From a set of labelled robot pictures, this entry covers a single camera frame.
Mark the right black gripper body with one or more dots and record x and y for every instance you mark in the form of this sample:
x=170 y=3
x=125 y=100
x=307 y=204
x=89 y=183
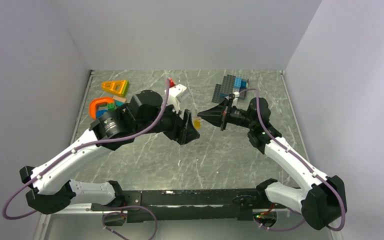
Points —
x=237 y=116

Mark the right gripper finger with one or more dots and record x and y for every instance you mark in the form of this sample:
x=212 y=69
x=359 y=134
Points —
x=214 y=119
x=214 y=111

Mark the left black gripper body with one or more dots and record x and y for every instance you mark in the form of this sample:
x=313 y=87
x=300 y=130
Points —
x=170 y=125

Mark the yellow key tag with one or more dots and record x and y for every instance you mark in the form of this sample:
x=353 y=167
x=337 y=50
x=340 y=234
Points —
x=197 y=123

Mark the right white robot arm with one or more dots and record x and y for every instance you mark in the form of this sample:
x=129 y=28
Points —
x=319 y=198

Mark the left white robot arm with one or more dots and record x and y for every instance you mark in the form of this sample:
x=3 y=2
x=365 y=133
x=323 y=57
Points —
x=51 y=185

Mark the grey and blue lego stack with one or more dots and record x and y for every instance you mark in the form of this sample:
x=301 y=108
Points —
x=230 y=83

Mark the teal and tan block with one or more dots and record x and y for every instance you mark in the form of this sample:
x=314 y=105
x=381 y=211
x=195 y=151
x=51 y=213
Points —
x=118 y=101

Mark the orange triangle toy block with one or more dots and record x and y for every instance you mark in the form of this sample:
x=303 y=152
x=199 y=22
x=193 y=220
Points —
x=117 y=87

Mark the green lego brick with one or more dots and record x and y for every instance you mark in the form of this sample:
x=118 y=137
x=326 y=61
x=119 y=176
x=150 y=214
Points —
x=111 y=107

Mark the blue lego brick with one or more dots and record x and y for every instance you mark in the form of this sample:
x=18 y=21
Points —
x=99 y=113

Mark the orange arch toy block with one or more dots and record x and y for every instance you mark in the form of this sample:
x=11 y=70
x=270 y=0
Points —
x=98 y=102

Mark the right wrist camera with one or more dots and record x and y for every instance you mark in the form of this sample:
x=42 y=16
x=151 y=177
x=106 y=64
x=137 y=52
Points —
x=234 y=96

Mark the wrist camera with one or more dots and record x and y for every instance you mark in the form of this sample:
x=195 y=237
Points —
x=234 y=96
x=177 y=94

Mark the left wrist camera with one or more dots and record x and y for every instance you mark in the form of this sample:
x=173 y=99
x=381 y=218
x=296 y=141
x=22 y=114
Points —
x=177 y=94

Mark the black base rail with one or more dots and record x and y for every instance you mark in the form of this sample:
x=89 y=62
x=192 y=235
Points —
x=242 y=204

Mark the aluminium frame rail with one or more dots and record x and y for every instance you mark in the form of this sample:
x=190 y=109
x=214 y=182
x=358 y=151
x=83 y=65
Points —
x=75 y=222

